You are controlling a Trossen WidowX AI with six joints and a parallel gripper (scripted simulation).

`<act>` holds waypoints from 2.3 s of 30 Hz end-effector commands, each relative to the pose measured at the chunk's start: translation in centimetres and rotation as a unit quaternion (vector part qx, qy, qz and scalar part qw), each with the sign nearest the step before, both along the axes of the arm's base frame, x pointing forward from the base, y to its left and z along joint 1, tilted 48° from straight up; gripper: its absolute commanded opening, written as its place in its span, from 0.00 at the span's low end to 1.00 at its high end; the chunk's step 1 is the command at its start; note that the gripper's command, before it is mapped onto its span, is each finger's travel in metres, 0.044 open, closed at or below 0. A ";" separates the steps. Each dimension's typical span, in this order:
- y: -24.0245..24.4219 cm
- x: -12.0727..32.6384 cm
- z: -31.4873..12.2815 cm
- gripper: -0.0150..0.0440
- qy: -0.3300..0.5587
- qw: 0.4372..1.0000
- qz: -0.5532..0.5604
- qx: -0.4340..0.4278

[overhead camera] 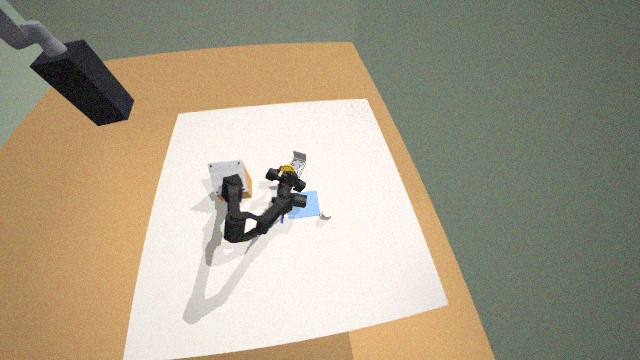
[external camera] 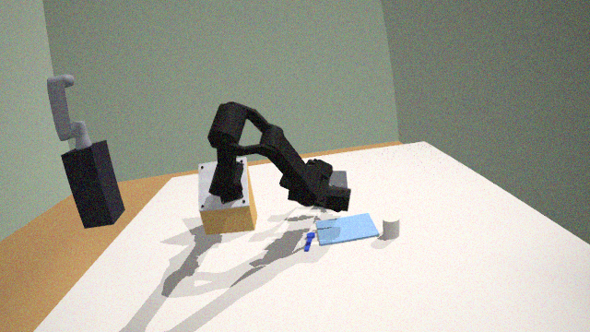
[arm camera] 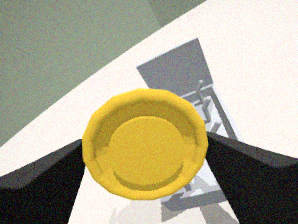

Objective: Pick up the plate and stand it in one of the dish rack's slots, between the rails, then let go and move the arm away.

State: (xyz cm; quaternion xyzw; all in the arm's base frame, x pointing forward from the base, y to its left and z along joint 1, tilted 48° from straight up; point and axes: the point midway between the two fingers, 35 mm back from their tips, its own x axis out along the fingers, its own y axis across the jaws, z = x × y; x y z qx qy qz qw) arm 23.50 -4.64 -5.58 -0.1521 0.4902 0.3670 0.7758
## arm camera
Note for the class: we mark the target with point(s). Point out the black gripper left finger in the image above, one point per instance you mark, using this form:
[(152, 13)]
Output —
[(43, 192)]

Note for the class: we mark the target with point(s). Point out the yellow plate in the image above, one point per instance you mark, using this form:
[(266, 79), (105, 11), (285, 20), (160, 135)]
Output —
[(144, 144)]

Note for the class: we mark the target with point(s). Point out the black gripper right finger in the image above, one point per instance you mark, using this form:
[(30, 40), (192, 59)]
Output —
[(261, 186)]

